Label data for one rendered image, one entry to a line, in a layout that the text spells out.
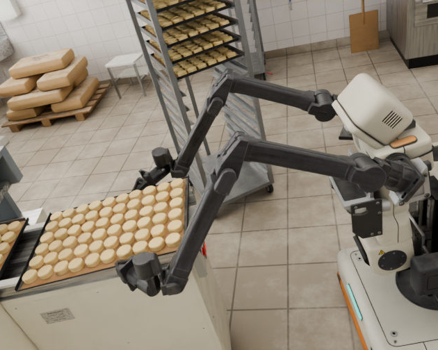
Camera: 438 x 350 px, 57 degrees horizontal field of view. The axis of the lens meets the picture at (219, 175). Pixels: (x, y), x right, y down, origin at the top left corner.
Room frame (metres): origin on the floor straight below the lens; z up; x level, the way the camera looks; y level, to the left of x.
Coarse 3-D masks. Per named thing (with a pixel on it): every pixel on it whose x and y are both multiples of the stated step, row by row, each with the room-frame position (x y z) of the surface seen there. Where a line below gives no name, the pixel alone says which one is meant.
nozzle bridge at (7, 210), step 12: (0, 156) 1.52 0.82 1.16; (0, 168) 1.54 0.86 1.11; (12, 168) 1.54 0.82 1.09; (0, 180) 1.54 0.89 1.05; (12, 180) 1.54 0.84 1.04; (0, 192) 1.44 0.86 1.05; (0, 204) 1.56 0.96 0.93; (12, 204) 1.57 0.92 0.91; (0, 216) 1.56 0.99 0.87; (12, 216) 1.56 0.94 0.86
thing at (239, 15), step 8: (240, 8) 2.24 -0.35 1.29; (240, 16) 2.24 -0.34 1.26; (240, 24) 2.24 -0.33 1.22; (240, 32) 2.25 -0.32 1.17; (248, 48) 2.24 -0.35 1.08; (248, 56) 2.24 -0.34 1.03; (248, 64) 2.24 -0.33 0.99; (248, 72) 2.24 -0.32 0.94; (256, 104) 2.24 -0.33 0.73; (264, 136) 2.24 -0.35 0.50; (272, 176) 2.24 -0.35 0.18
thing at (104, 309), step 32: (64, 288) 1.03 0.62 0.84; (96, 288) 1.02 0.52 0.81; (128, 288) 1.01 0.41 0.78; (192, 288) 0.99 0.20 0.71; (32, 320) 1.05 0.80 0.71; (64, 320) 1.04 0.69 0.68; (96, 320) 1.03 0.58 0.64; (128, 320) 1.02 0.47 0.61; (160, 320) 1.01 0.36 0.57; (192, 320) 1.00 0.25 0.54; (224, 320) 1.19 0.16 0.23
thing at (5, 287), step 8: (160, 256) 1.01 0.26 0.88; (168, 256) 1.01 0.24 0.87; (96, 272) 1.03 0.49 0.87; (104, 272) 1.03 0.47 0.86; (112, 272) 1.03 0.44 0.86; (8, 280) 1.08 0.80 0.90; (16, 280) 1.07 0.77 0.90; (64, 280) 1.04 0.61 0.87; (72, 280) 1.04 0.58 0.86; (80, 280) 1.04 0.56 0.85; (88, 280) 1.04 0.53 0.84; (0, 288) 1.06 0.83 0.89; (8, 288) 1.06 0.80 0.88; (32, 288) 1.05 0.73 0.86; (40, 288) 1.05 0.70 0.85; (48, 288) 1.05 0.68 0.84; (0, 296) 1.07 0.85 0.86; (8, 296) 1.06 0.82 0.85
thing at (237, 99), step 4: (228, 96) 2.59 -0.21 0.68; (232, 96) 2.58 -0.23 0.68; (236, 96) 2.50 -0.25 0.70; (236, 100) 2.49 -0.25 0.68; (240, 100) 2.46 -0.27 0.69; (240, 104) 2.41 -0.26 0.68; (244, 104) 2.40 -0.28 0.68; (248, 104) 2.33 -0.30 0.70; (248, 108) 2.32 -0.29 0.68; (252, 108) 2.28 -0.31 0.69; (252, 112) 2.25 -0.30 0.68; (256, 112) 2.24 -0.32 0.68
